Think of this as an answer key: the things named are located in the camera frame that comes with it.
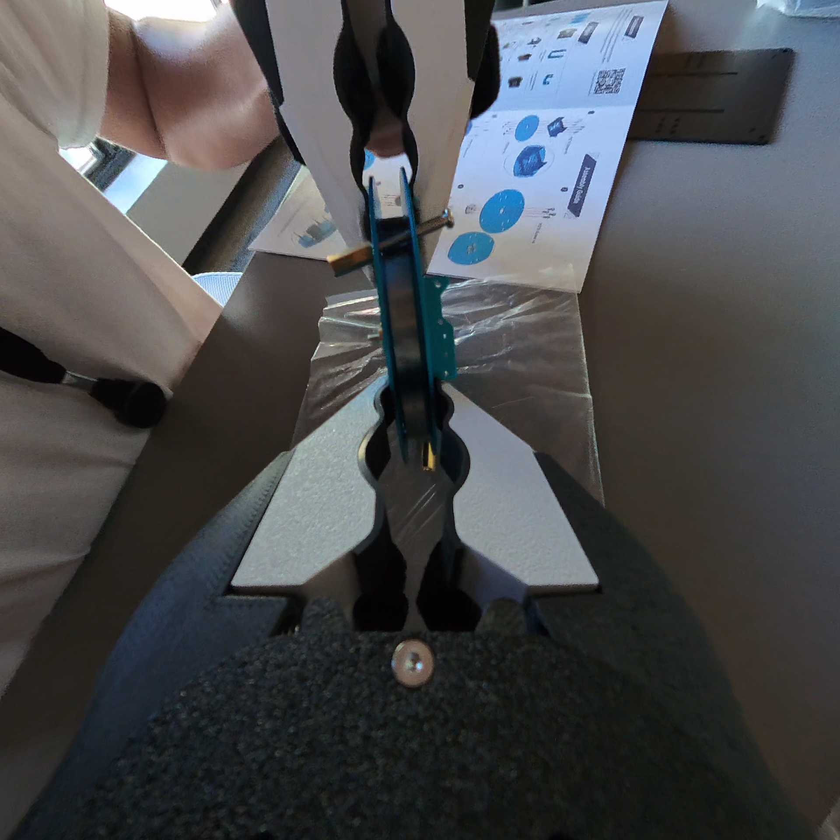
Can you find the person's left forearm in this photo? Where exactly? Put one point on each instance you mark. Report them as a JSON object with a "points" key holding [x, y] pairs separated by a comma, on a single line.
{"points": [[197, 98]]}

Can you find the clear plastic bag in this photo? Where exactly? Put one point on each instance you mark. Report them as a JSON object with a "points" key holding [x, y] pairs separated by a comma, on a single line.
{"points": [[525, 341]]}

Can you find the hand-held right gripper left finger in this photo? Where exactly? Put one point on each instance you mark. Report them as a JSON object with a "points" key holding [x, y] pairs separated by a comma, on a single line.
{"points": [[315, 518]]}

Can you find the black flat device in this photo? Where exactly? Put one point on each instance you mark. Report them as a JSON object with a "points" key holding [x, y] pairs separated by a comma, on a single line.
{"points": [[715, 92]]}

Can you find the white assembly guide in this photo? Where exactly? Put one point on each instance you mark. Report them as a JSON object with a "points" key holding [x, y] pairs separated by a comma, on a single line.
{"points": [[558, 164]]}

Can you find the grey desk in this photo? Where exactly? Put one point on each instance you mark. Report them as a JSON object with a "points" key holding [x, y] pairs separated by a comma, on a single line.
{"points": [[689, 394]]}

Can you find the long metal screw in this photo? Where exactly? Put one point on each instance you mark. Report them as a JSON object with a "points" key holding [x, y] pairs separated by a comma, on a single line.
{"points": [[426, 226]]}

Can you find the person's left hand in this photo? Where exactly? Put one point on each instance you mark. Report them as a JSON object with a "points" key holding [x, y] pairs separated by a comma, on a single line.
{"points": [[388, 139]]}

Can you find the blue round rotating base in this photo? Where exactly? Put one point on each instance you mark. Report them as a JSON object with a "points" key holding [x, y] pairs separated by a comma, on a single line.
{"points": [[400, 328]]}

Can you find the clear bag with grey block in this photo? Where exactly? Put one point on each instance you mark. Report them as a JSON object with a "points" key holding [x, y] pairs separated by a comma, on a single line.
{"points": [[800, 5]]}

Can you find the white mesh chair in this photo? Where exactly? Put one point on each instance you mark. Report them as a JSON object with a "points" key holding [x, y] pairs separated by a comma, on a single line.
{"points": [[220, 289]]}

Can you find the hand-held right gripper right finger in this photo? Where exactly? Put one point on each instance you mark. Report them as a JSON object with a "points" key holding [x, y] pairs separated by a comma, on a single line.
{"points": [[518, 518]]}

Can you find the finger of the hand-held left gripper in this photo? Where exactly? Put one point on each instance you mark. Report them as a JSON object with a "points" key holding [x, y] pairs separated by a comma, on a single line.
{"points": [[308, 79], [446, 79]]}

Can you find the brass standoff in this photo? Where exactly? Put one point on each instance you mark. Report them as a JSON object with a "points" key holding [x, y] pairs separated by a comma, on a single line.
{"points": [[351, 257], [428, 456]]}

